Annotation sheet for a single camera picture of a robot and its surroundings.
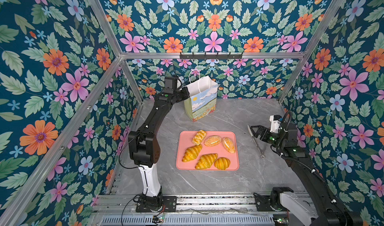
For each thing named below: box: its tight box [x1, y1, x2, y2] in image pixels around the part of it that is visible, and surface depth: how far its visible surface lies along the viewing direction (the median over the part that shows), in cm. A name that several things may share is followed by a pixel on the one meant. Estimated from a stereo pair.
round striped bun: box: [214, 157, 231, 170], surface depth 85 cm
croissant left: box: [182, 144, 203, 163], surface depth 89 cm
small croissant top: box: [192, 129, 207, 146], surface depth 95 cm
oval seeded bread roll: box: [204, 135, 222, 147], surface depth 94 cm
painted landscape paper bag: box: [184, 75, 218, 122], surface depth 97 cm
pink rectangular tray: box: [176, 130, 240, 171], surface depth 92 cm
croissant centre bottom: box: [195, 153, 218, 170], surface depth 86 cm
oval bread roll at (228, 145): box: [222, 137, 236, 154], surface depth 92 cm
